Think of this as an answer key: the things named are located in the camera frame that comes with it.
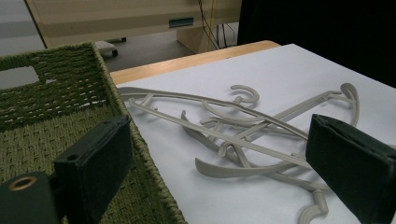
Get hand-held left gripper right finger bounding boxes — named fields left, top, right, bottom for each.
left=304, top=113, right=396, bottom=224

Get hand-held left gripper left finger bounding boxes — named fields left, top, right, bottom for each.
left=53, top=115, right=135, bottom=224

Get green woven basket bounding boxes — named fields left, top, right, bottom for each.
left=0, top=41, right=188, bottom=224

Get grey plastic clothes hanger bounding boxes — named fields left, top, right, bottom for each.
left=180, top=110, right=332, bottom=224
left=117, top=84, right=313, bottom=170
left=199, top=82, right=361, bottom=158

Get wheeled base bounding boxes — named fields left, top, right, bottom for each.
left=93, top=36, right=128, bottom=58

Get white board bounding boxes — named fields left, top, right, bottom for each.
left=116, top=43, right=396, bottom=224

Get black curtain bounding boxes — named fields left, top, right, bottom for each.
left=237, top=0, right=396, bottom=89

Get wooden table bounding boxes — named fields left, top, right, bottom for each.
left=110, top=39, right=281, bottom=86

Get wooden cabinet with wheels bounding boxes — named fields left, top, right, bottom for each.
left=24, top=0, right=243, bottom=54

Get black hanging cables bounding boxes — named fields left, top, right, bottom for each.
left=197, top=0, right=238, bottom=50

